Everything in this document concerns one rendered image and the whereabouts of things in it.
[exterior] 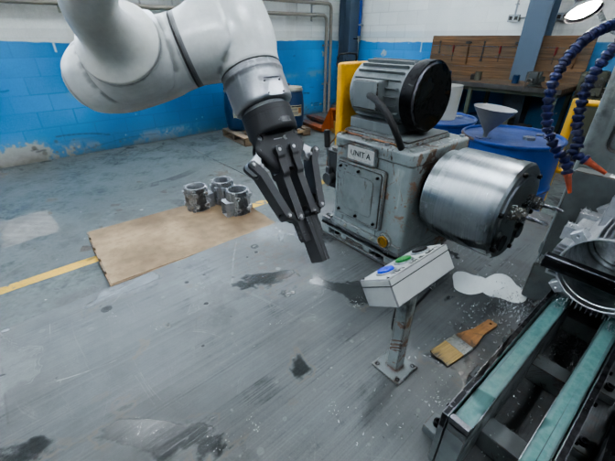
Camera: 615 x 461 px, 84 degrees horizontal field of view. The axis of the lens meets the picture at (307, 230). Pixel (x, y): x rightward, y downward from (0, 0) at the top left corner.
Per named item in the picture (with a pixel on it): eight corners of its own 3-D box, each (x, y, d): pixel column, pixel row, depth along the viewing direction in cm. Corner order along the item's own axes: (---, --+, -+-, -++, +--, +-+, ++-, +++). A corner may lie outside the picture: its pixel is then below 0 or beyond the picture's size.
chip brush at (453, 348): (483, 317, 86) (484, 315, 86) (501, 329, 82) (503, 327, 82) (428, 352, 76) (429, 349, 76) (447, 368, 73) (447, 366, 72)
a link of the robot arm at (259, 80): (291, 55, 49) (306, 94, 49) (264, 86, 56) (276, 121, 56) (235, 57, 44) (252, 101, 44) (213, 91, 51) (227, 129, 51)
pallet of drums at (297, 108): (284, 125, 619) (283, 81, 582) (310, 134, 563) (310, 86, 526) (222, 135, 557) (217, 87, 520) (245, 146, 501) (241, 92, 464)
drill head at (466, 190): (422, 202, 119) (435, 129, 106) (535, 245, 94) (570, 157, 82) (374, 224, 105) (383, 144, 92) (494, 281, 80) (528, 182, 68)
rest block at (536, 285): (528, 285, 97) (543, 251, 91) (556, 298, 92) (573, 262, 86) (520, 294, 93) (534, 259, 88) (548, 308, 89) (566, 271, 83)
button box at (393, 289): (424, 270, 69) (415, 245, 69) (455, 267, 63) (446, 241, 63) (368, 306, 60) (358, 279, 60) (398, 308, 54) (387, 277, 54)
